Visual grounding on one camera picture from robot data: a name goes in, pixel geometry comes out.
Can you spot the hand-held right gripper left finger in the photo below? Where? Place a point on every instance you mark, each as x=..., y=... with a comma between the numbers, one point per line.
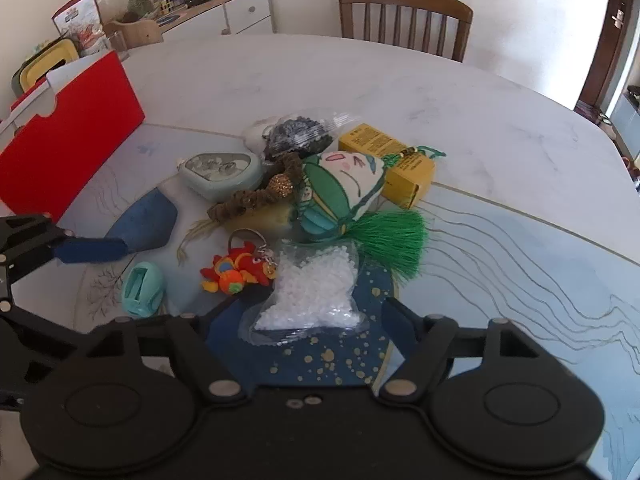
x=190, y=342

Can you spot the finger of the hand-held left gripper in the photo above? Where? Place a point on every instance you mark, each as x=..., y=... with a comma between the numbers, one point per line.
x=90, y=251
x=30, y=332

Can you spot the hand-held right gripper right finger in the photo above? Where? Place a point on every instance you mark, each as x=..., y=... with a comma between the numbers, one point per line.
x=400, y=317

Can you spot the clear bag of white pellets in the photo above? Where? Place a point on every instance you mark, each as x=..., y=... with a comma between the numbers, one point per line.
x=312, y=287

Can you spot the white cardboard box red edges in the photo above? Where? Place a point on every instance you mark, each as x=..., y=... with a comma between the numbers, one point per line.
x=70, y=135

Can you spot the green snack packet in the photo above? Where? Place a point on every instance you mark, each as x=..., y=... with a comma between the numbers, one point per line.
x=332, y=192

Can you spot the mint green windowed tin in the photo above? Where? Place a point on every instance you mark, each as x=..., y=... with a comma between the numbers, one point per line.
x=220, y=177

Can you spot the dark blue speckled round mat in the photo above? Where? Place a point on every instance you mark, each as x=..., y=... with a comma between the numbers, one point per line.
x=325, y=362

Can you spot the yellow carton box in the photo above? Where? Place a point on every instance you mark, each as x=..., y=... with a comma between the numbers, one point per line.
x=407, y=175

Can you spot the yellow lidded tissue box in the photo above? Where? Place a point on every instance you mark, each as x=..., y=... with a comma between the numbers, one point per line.
x=47, y=62

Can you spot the clear drinking glass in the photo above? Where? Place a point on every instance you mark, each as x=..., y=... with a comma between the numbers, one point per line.
x=116, y=41

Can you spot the clear bag of dark beads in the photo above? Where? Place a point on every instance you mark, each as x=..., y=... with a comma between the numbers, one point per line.
x=297, y=132

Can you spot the red and white snack bag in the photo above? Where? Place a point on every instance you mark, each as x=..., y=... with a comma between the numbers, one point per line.
x=80, y=17

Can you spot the white and wood sideboard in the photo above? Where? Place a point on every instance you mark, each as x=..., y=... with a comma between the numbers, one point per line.
x=225, y=12

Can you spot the brown wooden chair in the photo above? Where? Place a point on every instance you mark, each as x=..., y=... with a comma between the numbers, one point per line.
x=405, y=17

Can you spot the brown wooden door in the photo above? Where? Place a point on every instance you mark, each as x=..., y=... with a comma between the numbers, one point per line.
x=607, y=35

